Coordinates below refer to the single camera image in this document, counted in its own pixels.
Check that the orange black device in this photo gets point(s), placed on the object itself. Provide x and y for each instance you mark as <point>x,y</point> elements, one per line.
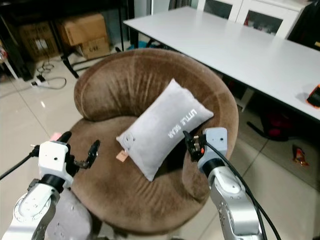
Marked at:
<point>315,96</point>

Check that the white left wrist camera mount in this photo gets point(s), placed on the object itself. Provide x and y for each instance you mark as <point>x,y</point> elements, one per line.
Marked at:
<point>54,160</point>

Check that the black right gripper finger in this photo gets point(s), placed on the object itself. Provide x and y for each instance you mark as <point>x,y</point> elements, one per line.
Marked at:
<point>187,140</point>
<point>201,136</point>

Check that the dark brown cardboard box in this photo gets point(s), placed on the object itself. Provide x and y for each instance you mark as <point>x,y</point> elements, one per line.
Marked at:
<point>37,41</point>

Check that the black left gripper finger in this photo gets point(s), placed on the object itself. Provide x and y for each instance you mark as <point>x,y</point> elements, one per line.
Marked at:
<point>65,137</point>
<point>94,152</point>

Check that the black metal desk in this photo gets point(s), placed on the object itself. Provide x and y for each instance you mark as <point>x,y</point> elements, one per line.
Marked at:
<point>65,6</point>

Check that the large light cardboard box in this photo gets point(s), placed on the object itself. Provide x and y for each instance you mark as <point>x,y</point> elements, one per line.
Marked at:
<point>81,29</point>

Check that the red and black bag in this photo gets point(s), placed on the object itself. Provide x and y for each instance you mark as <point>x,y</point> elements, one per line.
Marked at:
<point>280,126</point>

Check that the white stool with flowered cushion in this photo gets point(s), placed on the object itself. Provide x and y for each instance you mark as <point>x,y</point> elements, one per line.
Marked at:
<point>4,60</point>

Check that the grey pillow with white lettering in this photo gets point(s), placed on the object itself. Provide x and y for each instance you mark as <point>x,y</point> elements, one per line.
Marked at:
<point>165,130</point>

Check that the white cabinet with glass doors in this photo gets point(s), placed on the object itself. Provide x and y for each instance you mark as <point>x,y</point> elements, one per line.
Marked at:
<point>280,12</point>

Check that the small printed cardboard box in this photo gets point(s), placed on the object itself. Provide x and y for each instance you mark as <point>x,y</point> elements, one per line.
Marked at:
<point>94,48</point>

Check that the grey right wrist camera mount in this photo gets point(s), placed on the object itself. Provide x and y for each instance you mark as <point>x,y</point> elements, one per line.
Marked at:
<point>215,142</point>

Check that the red orange packet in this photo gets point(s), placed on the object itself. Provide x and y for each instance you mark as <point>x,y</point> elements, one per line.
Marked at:
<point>300,156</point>

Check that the white long table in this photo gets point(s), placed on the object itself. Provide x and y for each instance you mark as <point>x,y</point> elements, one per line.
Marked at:
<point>225,47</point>

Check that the brown round plush sofa chair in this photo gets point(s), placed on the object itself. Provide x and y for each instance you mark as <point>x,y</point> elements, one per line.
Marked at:
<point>130,90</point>

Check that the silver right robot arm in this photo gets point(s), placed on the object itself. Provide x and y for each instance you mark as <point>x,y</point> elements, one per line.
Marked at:
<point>232,200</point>

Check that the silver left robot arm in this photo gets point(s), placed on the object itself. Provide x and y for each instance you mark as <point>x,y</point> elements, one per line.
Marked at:
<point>32,212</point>

